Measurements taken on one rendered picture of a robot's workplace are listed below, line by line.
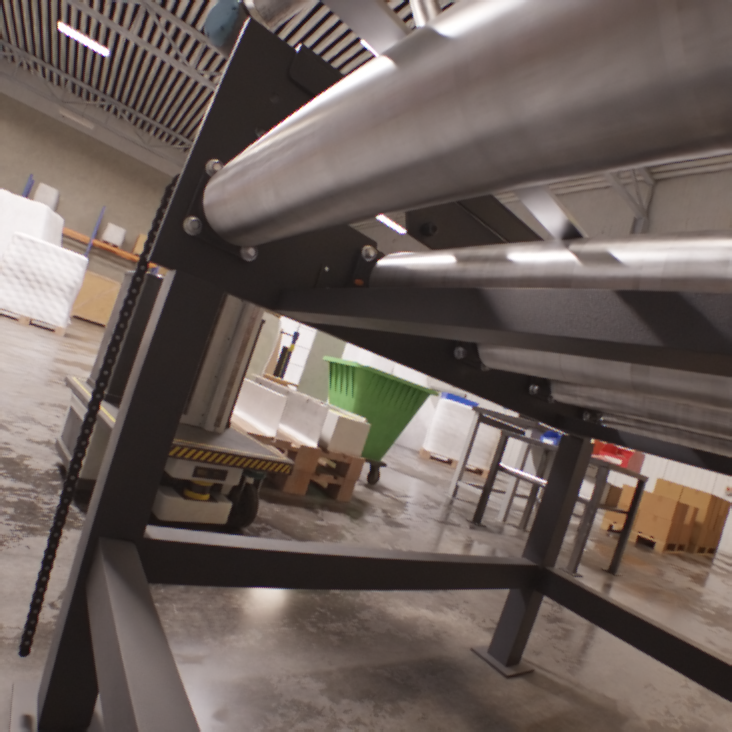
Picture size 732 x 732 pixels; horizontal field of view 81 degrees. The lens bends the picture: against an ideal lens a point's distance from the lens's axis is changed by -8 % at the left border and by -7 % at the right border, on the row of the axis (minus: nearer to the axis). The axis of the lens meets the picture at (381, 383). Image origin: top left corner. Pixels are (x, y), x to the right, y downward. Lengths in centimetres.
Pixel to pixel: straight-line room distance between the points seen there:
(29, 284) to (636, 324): 865
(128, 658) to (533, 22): 58
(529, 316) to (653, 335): 10
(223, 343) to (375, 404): 180
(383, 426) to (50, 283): 642
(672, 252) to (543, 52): 29
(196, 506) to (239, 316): 78
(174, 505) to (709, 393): 151
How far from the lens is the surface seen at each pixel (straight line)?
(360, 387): 346
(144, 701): 51
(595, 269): 52
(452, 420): 775
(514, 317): 39
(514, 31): 26
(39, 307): 875
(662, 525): 647
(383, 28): 41
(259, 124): 83
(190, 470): 167
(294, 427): 298
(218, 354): 199
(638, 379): 81
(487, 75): 26
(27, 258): 877
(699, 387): 77
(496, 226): 111
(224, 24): 180
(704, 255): 48
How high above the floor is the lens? 66
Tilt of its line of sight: 2 degrees up
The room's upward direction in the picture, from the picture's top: 19 degrees clockwise
